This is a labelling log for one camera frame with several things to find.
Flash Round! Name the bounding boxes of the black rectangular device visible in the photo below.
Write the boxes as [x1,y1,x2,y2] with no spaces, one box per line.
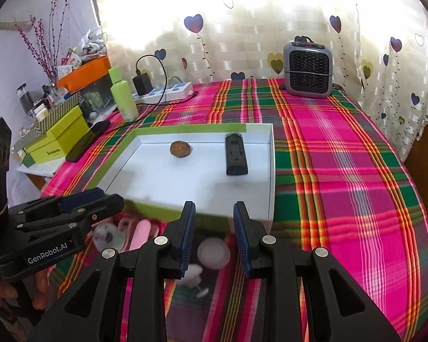
[225,134,248,176]

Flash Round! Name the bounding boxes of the left hand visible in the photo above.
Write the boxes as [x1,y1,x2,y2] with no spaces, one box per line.
[0,270,49,310]

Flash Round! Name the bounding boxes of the pink clip case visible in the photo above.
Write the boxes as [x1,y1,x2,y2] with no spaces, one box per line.
[118,217,160,253]

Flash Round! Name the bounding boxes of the black smartphone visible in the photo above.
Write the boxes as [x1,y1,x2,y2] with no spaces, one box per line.
[65,121,111,163]

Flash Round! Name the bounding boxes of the dark glass jar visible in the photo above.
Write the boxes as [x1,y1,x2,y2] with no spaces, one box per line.
[16,84,34,117]

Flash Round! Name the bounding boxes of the black power adapter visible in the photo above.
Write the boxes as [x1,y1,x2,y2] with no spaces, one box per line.
[133,72,153,96]

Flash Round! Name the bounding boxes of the white blue power strip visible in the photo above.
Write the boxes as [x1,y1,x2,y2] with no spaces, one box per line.
[134,82,193,105]

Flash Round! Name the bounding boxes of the lime green shoebox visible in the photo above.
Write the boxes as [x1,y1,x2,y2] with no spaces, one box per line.
[24,106,89,164]

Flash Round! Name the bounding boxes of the chevron patterned box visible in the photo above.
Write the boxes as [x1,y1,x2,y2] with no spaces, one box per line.
[13,92,81,151]

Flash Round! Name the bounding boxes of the brown walnut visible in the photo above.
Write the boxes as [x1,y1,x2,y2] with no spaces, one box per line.
[170,141,191,158]

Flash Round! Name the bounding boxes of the white round cap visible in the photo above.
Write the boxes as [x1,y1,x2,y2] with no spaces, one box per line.
[197,237,230,270]

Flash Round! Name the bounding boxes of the black charging cable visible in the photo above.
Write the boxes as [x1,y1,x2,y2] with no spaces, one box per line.
[108,54,199,133]

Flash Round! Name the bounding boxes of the green lotion bottle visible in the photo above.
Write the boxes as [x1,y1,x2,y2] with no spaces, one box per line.
[109,66,138,121]

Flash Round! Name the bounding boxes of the red berry branches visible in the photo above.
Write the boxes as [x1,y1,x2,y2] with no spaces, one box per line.
[14,0,70,83]

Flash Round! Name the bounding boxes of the heart patterned curtain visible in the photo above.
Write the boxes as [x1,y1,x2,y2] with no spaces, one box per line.
[95,0,428,158]

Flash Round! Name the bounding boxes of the orange storage bin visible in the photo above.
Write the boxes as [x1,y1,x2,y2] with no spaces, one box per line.
[56,56,111,93]

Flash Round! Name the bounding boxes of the grey white panda toy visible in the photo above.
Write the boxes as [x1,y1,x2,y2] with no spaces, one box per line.
[92,222,126,253]

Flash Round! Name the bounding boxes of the green white cardboard box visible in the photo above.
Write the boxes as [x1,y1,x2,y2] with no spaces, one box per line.
[87,124,275,232]

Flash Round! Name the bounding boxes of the grey portable heater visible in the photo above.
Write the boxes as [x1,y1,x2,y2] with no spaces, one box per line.
[283,36,333,98]

